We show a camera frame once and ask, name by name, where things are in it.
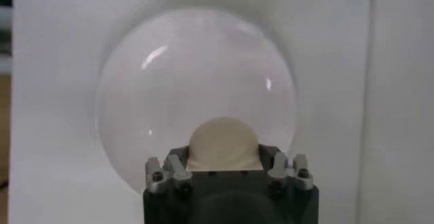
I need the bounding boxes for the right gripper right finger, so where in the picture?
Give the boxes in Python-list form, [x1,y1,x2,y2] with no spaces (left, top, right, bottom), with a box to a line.
[259,143,315,191]

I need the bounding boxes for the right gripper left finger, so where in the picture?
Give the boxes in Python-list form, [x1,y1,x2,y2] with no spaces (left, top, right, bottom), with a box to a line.
[144,145,194,194]

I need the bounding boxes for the white steamed baozi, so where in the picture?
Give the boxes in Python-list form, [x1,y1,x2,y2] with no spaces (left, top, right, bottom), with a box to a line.
[185,116,264,172]

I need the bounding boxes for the round white plate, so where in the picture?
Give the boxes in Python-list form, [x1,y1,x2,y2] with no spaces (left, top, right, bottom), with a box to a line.
[96,7,300,195]

